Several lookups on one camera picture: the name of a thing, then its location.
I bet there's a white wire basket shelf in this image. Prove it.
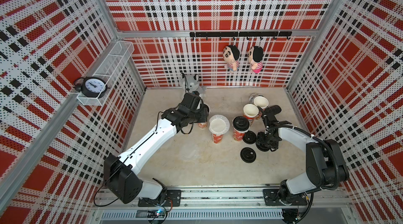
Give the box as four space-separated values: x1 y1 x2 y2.
77 41 134 107

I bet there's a black round clock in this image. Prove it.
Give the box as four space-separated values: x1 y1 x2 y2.
73 77 108 98

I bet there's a black oblong case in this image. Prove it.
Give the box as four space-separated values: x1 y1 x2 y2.
264 105 282 117

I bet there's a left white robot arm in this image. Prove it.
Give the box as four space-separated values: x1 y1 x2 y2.
103 93 209 205

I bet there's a grey white husky plush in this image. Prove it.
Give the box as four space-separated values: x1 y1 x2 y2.
181 73 206 98

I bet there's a boy doll pink shirt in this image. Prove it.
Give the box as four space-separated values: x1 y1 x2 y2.
247 46 263 74

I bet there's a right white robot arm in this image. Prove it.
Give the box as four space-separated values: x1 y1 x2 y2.
256 113 349 206

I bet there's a black hook rail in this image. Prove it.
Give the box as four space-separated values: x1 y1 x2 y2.
190 31 292 39

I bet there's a red paper cup front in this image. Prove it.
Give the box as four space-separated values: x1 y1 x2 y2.
233 129 247 142

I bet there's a yellow-red paper cup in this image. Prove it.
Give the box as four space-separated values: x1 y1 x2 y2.
198 122 208 129

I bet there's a black lid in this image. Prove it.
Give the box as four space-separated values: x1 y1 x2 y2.
242 131 257 145
256 144 270 152
233 116 250 132
240 147 257 164

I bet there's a metal base rail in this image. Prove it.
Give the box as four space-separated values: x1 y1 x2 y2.
89 185 360 224

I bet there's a red paper cup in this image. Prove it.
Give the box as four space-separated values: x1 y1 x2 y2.
253 96 269 110
212 133 224 144
233 129 247 142
243 103 259 125

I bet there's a boy doll striped shirt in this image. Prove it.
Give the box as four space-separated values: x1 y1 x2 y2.
223 45 240 72

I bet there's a silver alarm clock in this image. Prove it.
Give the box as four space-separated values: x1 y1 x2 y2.
248 93 263 103

